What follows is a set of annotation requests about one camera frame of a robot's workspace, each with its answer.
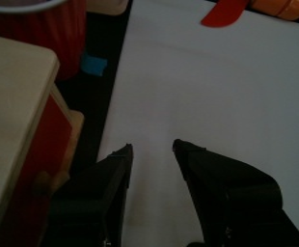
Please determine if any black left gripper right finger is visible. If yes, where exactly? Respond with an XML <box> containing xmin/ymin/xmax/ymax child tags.
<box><xmin>170</xmin><ymin>138</ymin><xmax>299</xmax><ymax>247</ymax></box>

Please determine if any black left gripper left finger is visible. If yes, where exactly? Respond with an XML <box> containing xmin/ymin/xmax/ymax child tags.
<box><xmin>41</xmin><ymin>143</ymin><xmax>134</xmax><ymax>247</ymax></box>

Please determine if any white cutting board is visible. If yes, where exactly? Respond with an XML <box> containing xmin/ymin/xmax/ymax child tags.
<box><xmin>93</xmin><ymin>0</ymin><xmax>299</xmax><ymax>247</ymax></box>

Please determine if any red wooden drawer box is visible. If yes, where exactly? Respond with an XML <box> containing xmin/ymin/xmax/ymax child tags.
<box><xmin>0</xmin><ymin>32</ymin><xmax>86</xmax><ymax>247</ymax></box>

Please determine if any blue tape patch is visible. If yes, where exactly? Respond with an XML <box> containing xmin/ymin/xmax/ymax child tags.
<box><xmin>79</xmin><ymin>52</ymin><xmax>109</xmax><ymax>77</ymax></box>

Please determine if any red plastic cup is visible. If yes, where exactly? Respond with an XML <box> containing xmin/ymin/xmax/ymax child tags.
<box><xmin>0</xmin><ymin>0</ymin><xmax>89</xmax><ymax>82</ymax></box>

